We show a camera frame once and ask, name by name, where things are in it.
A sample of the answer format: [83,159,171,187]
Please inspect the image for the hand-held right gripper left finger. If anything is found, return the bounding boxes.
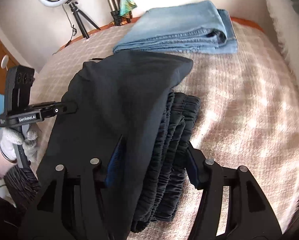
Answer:
[22,135,125,240]

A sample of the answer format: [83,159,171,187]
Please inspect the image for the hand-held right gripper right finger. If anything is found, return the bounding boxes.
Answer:
[186,141,282,240]

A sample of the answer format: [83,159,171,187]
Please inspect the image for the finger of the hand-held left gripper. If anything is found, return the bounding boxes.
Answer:
[42,101,78,119]

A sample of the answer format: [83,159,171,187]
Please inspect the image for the black pants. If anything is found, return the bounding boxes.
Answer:
[37,50,201,240]

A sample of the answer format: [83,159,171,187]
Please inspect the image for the person's left hand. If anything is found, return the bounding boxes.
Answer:
[0,124,40,163]

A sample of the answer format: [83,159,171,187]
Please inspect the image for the beige checked blanket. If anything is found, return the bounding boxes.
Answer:
[33,21,299,240]

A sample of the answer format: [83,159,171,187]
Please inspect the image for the person's striped trouser legs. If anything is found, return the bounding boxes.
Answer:
[3,166,42,205]

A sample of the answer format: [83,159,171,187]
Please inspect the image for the black tripod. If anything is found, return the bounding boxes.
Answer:
[64,1,101,39]

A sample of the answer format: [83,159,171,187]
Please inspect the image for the folded blue jeans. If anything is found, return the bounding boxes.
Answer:
[113,0,238,54]

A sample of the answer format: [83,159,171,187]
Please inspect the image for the white green-patterned curtain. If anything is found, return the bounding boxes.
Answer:
[266,0,299,63]

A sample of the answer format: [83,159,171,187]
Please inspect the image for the ring light cable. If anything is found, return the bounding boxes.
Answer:
[63,5,77,48]

